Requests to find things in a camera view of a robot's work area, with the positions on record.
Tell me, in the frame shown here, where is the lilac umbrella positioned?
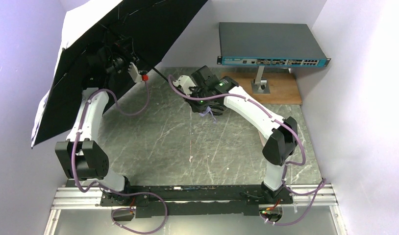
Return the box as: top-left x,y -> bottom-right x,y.
31,0 -> 205,146

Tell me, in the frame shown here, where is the pink umbrella case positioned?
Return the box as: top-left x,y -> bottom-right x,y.
258,131 -> 267,146

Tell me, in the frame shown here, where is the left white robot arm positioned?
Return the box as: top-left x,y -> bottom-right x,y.
53,39 -> 142,195

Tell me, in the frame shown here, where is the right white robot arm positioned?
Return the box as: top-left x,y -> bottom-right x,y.
173,66 -> 298,195

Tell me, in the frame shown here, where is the wooden base board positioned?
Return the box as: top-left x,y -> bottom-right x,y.
221,72 -> 302,105

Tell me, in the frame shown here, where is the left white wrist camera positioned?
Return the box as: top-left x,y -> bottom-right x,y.
127,62 -> 149,83

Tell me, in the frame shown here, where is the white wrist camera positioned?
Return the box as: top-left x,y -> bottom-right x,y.
172,75 -> 197,96
127,62 -> 149,83

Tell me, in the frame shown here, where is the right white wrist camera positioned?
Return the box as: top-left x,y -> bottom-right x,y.
172,75 -> 197,96

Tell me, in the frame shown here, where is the metal stand post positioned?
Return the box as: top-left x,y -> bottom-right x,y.
250,66 -> 270,94

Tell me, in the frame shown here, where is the teal network switch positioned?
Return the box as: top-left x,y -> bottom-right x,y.
217,22 -> 331,68

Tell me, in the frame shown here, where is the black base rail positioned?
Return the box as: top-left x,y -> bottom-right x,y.
100,184 -> 293,218

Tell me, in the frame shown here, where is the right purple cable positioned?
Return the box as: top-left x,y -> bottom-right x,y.
167,74 -> 327,227

